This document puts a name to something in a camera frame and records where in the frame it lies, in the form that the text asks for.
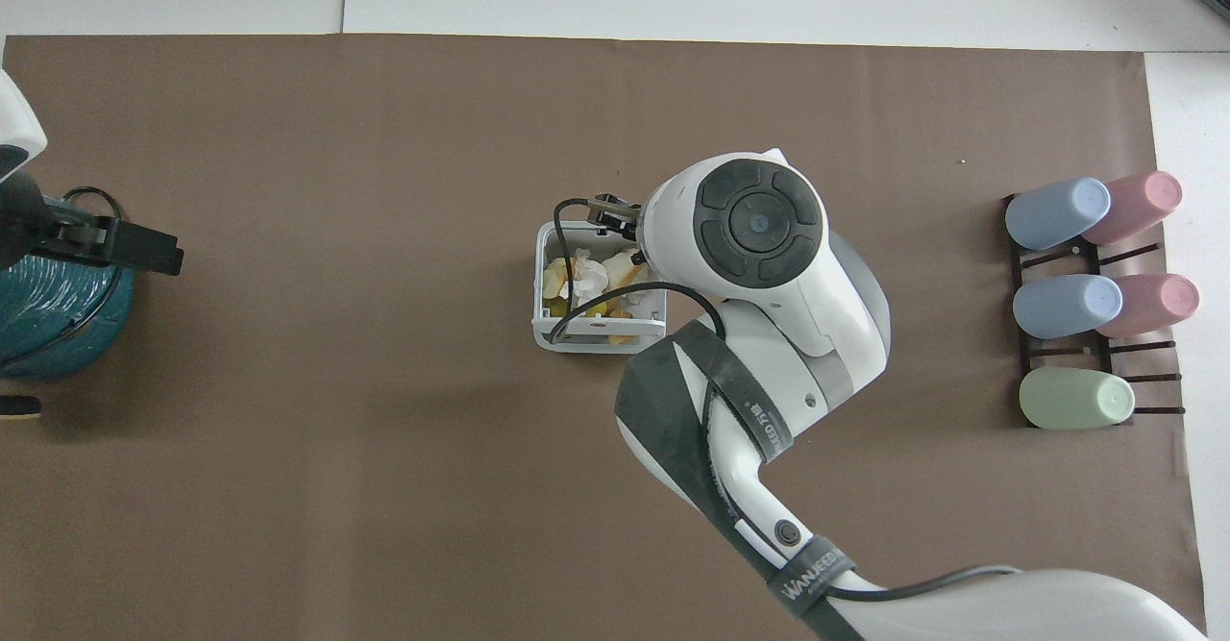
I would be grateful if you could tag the black stand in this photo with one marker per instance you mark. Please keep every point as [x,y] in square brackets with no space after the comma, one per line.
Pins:
[17,407]

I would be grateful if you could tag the pale yellow peel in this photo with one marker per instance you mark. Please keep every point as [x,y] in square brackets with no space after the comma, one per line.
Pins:
[554,278]

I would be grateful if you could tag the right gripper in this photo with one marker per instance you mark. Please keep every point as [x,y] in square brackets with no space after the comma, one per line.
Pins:
[615,213]

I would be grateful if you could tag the blue cup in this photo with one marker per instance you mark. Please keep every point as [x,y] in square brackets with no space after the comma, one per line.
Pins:
[1057,213]
[1067,307]

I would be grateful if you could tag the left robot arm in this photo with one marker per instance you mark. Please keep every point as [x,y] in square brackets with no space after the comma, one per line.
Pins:
[14,122]

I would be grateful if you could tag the teal round bin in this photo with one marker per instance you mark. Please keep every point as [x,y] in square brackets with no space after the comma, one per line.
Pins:
[58,324]

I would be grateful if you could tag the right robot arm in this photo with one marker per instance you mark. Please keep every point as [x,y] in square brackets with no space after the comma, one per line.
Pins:
[817,333]

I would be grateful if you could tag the pink cup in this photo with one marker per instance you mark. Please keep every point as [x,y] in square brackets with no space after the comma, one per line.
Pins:
[1143,201]
[1158,303]

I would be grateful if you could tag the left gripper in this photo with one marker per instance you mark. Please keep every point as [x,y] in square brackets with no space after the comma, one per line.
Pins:
[21,223]

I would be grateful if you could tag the green cup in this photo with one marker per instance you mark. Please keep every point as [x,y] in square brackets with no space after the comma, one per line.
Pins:
[1076,399]

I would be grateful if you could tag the small white square bin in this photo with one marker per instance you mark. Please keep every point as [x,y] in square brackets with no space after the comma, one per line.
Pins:
[601,338]

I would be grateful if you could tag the orange peel piece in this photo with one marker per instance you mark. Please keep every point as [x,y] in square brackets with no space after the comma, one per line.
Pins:
[623,271]

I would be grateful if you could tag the crumpled white paper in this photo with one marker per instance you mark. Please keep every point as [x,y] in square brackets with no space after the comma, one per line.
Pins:
[591,274]

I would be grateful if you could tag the black cup rack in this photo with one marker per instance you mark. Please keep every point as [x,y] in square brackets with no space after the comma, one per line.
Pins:
[1153,410]

